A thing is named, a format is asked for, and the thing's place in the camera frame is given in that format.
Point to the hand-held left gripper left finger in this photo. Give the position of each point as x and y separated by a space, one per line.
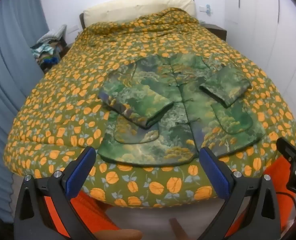
81 172

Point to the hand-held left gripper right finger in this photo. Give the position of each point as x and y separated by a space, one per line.
214 172

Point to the green landscape print jacket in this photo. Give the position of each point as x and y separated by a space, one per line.
182 120

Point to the pile of clothes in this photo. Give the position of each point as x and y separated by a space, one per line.
48 50

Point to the orange bed sheet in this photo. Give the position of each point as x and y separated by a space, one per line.
88 210

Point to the orange floral quilt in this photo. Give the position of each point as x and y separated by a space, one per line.
75 80

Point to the white wardrobe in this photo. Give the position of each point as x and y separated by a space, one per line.
262 30

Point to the dark wooden nightstand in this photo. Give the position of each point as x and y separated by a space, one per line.
216 30

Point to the blue curtain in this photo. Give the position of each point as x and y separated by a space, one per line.
8 55

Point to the cream padded headboard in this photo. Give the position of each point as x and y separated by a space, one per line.
138 7

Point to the blue wall fixture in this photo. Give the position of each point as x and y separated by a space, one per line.
208 8

